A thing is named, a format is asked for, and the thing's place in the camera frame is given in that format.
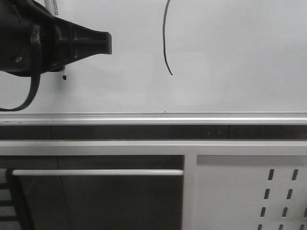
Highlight white whiteboard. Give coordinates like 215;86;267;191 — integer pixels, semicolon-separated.
0;0;307;115

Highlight white perforated metal panel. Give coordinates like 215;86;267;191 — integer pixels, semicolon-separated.
193;155;307;230

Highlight black cable loop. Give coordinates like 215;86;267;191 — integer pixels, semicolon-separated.
0;26;41;112

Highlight aluminium whiteboard tray rail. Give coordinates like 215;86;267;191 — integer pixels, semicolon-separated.
0;112;307;126

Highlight white whiteboard marker pen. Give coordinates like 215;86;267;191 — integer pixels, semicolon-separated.
44;0;67;80

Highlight black frame at lower left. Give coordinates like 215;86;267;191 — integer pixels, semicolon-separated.
0;169;33;230

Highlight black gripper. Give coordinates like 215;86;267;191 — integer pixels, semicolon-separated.
0;0;112;77

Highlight white metal stand frame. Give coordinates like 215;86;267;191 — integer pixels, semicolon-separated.
0;140;307;230

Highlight white round crossbar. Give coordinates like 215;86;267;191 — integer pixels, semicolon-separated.
12;169;184;176

